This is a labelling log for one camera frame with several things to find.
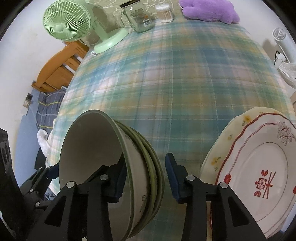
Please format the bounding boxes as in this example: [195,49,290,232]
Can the white floral bowl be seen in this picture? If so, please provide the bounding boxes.
[122,126,165,236]
[115,121,156,240]

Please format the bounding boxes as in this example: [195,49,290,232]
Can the large green rimmed bowl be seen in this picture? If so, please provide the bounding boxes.
[59,110,134,240]

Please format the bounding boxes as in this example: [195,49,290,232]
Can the cream plate yellow flowers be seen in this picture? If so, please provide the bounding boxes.
[199,107,280,184]

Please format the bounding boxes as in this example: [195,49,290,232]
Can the white plate red pattern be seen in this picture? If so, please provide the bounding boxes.
[216,113,295,237]

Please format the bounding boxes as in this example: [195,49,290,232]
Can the white cloth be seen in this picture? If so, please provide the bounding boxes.
[37,129,51,158]

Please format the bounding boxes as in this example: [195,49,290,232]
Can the grey plaid pillow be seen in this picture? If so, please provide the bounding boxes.
[36,90,66,135]

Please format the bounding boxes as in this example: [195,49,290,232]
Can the wooden bed headboard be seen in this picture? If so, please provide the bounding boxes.
[31,41,89,93]

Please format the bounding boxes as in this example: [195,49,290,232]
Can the white standing fan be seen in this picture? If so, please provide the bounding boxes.
[273,28,295,89]

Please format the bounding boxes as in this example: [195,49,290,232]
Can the glass jar black lid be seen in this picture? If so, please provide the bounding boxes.
[119,0,154,33]

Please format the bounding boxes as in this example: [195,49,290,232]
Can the green desk fan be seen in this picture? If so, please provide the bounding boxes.
[43,1,129,55]

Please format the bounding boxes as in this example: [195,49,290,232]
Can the cotton swab container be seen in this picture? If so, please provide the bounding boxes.
[155,4,174,23]

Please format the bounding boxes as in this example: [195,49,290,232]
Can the purple plush toy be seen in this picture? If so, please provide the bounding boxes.
[179,0,240,24]

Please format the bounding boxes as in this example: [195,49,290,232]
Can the wall socket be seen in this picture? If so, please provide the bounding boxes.
[23,93,33,108]

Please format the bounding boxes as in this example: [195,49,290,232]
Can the black fan cable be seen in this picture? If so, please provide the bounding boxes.
[274,50,287,66]

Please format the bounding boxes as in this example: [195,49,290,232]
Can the green cartoon wall cloth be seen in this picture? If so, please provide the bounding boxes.
[97,0,182,16]

